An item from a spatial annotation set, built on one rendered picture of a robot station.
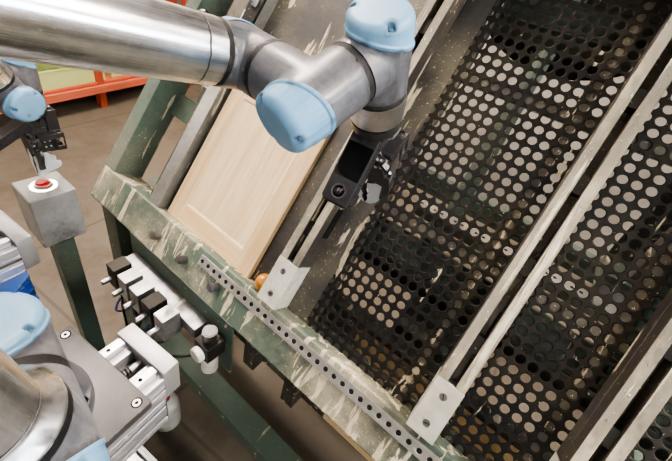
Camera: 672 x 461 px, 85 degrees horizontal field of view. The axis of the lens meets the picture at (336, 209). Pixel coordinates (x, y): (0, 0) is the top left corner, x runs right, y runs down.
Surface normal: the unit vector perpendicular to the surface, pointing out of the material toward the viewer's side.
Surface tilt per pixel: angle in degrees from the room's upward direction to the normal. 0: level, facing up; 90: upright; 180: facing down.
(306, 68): 27
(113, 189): 56
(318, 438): 0
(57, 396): 38
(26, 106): 90
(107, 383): 0
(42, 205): 90
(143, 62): 114
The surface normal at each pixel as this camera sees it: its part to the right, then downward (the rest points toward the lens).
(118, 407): 0.21, -0.78
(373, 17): -0.06, -0.50
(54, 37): 0.66, 0.61
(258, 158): -0.38, -0.12
